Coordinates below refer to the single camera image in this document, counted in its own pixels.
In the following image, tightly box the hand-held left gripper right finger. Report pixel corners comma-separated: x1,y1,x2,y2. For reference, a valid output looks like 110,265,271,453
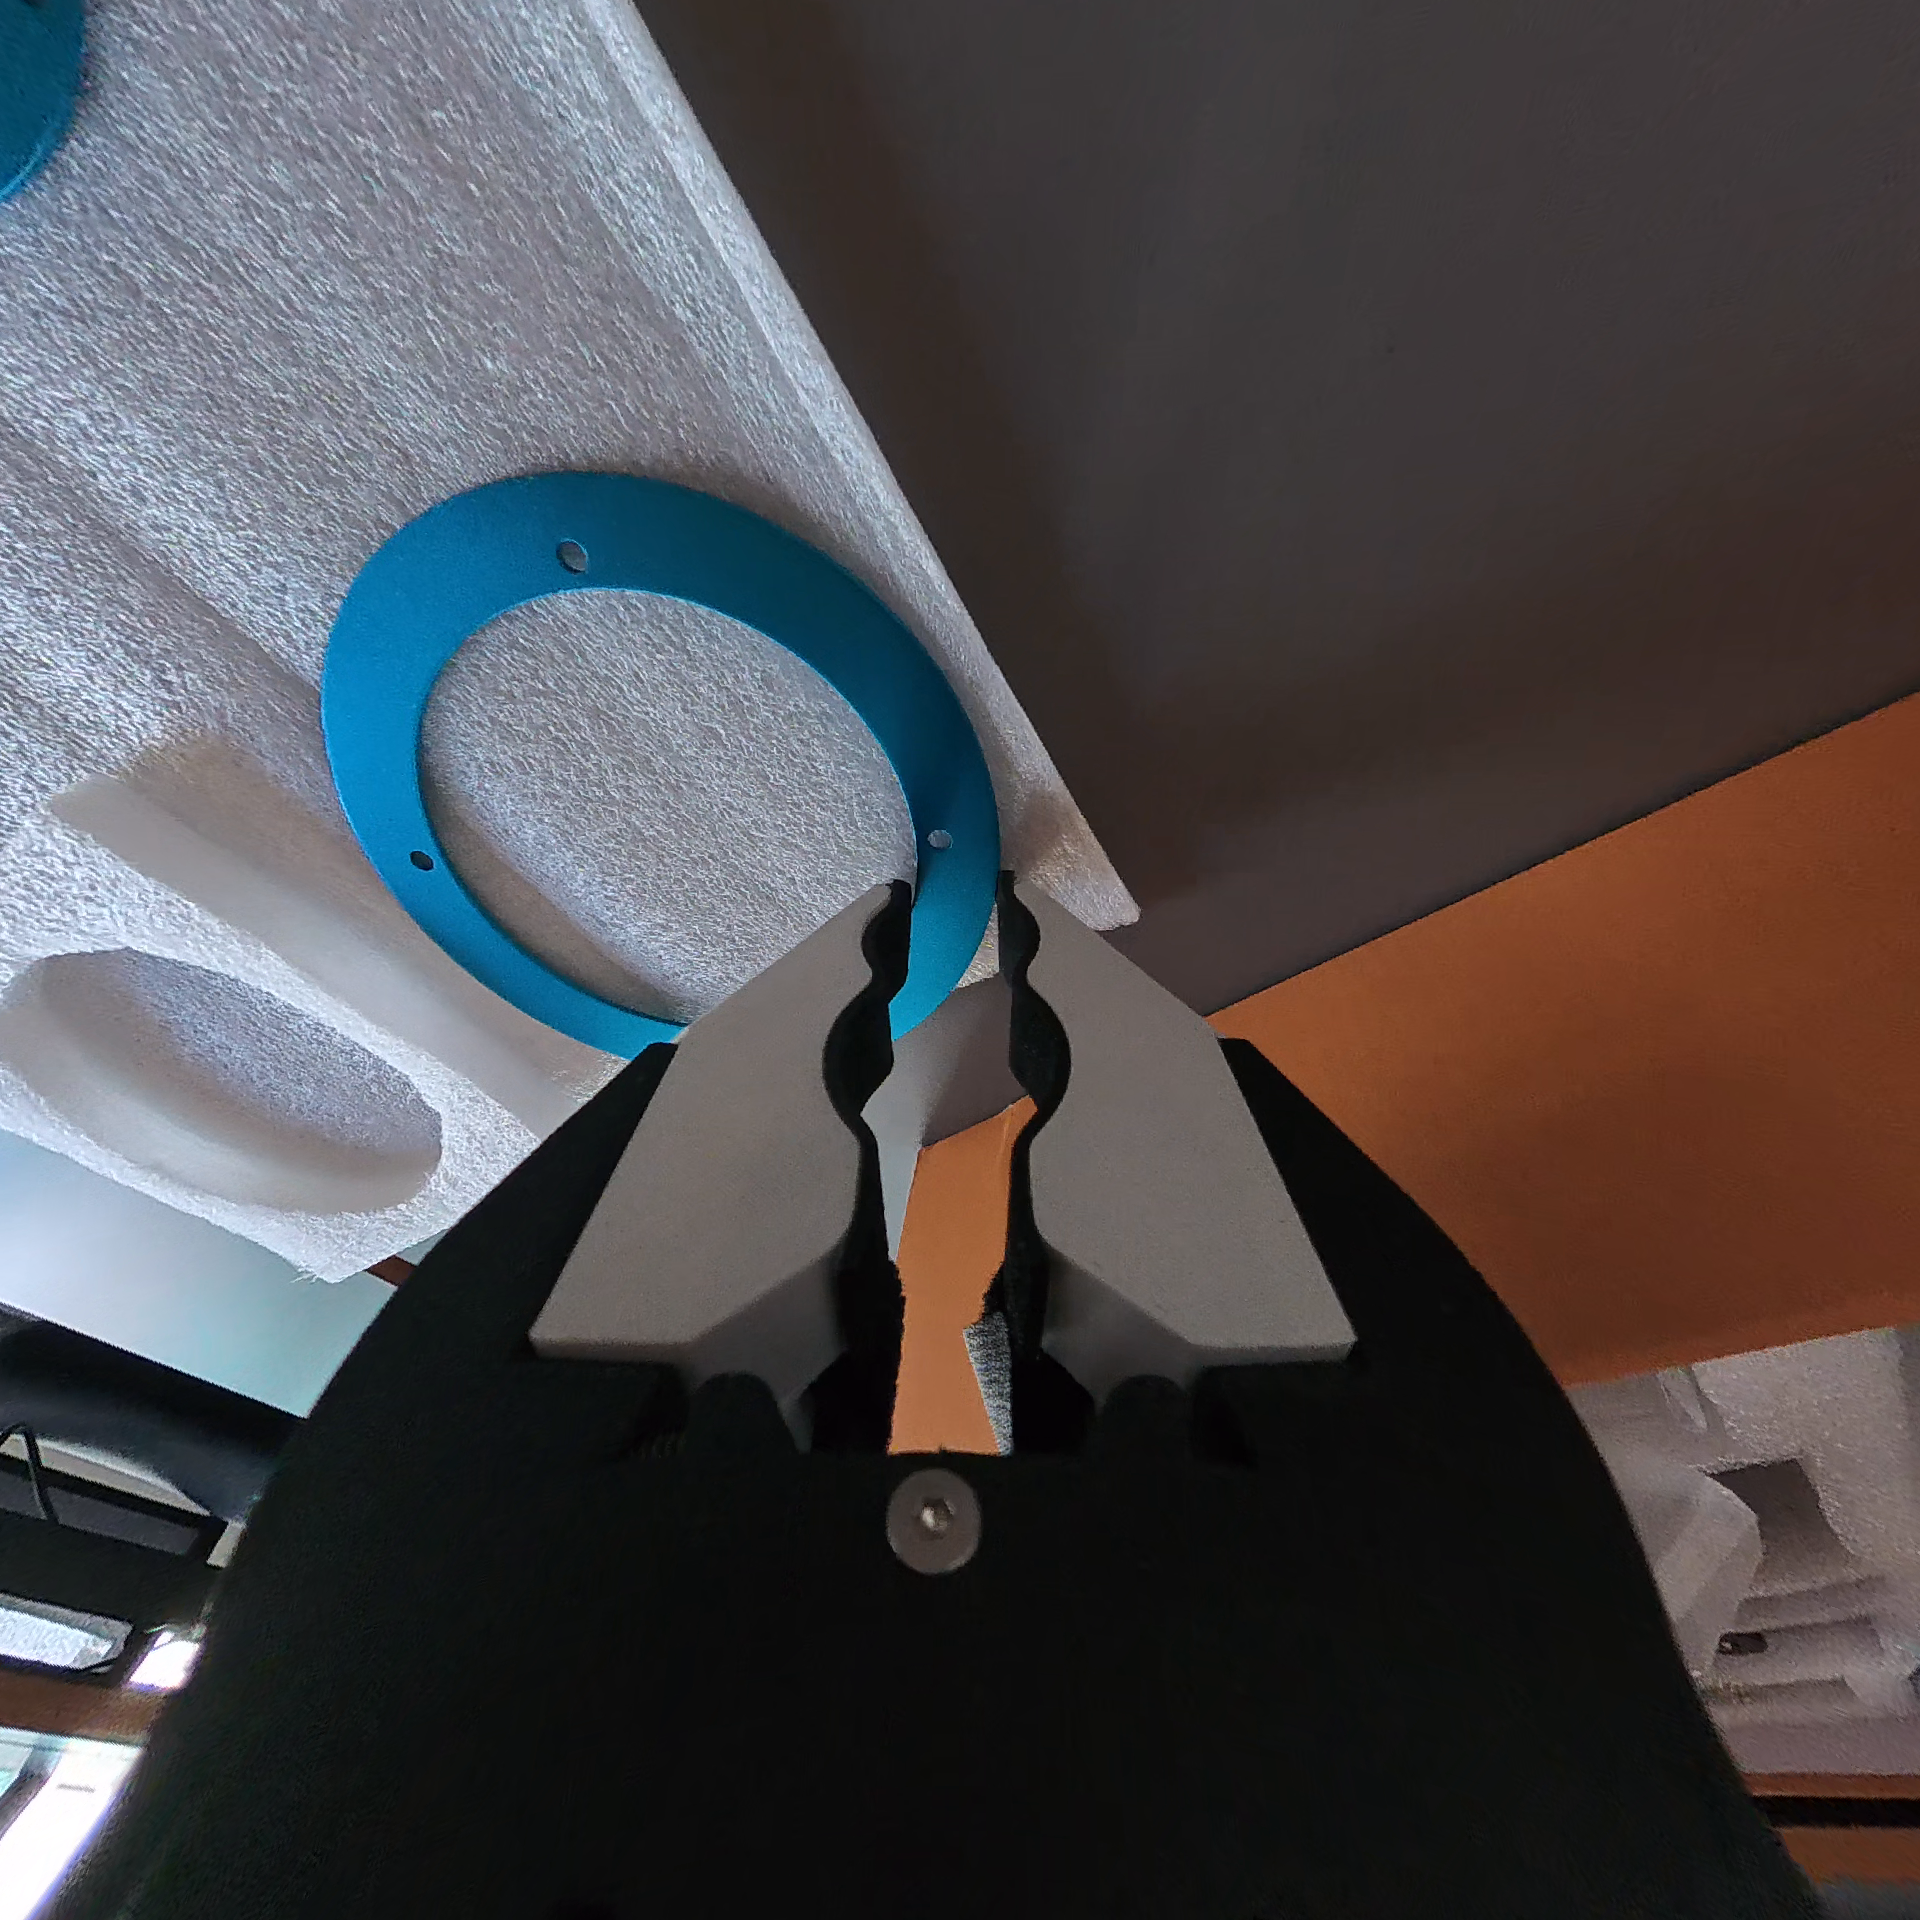
989,870,1362,1392

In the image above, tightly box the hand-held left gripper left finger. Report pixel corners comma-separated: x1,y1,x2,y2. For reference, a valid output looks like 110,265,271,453
528,879,918,1408

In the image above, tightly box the orange cardboard kit box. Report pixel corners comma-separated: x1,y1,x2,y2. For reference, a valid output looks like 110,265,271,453
888,691,1920,1901

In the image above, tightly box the blue metal ring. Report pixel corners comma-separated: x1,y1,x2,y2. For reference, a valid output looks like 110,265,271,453
317,470,1004,1059
0,0,90,208

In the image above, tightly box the white foam sheet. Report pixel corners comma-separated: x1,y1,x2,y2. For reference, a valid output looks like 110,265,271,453
0,0,1145,1288

